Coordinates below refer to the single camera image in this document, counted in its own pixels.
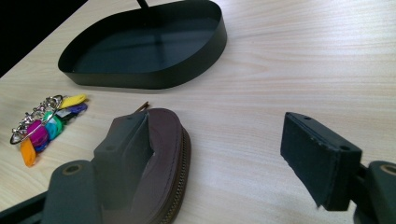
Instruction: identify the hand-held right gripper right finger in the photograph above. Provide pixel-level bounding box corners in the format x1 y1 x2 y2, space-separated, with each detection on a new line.
279 111 363 212

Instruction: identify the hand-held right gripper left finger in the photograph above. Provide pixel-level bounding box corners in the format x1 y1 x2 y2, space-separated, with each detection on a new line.
92 110 156 212

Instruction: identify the brown leather zip pouch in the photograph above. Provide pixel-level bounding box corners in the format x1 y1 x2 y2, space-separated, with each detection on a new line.
102 101 192 224

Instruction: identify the bunch of colourful keys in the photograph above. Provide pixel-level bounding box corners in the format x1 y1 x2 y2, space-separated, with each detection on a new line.
9 93 90 168

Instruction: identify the black metal tray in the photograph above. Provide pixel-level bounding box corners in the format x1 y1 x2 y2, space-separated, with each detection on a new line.
57 0 228 91

